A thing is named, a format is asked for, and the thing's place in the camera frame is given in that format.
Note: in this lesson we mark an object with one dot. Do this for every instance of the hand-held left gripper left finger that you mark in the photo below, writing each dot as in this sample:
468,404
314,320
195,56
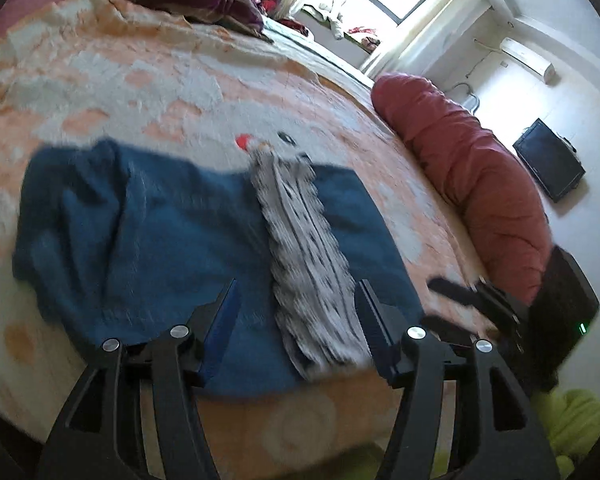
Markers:
222,332

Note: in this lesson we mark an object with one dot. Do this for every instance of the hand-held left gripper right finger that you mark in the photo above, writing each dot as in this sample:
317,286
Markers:
380,332

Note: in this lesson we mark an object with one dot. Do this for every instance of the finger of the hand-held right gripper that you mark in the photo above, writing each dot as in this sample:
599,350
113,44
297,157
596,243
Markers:
445,326
452,291

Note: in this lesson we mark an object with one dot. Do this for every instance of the blue pants with lace cuffs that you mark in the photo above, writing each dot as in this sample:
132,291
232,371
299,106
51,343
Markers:
155,240

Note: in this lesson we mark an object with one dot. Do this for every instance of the lime green cloth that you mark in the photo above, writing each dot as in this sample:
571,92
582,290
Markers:
575,420

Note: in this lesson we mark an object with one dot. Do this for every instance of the red rolled duvet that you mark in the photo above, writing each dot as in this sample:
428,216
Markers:
470,175

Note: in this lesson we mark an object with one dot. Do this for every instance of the white air conditioner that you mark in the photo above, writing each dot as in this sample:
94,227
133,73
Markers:
527,57

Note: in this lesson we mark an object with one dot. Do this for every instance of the peach floral blanket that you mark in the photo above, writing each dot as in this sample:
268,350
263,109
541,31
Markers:
155,95

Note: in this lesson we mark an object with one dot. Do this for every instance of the red cloth on windowsill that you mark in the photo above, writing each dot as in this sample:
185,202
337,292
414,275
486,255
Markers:
365,37

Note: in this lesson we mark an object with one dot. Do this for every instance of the white cloth on windowsill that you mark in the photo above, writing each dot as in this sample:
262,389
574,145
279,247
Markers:
330,15

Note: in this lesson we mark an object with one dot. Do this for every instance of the dark red cloth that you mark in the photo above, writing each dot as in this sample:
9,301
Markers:
295,27

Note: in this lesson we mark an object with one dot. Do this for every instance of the pink pillow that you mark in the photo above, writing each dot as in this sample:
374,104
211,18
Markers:
10,15

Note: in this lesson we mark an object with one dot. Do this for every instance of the black wall television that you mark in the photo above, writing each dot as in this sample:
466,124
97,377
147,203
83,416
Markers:
550,160

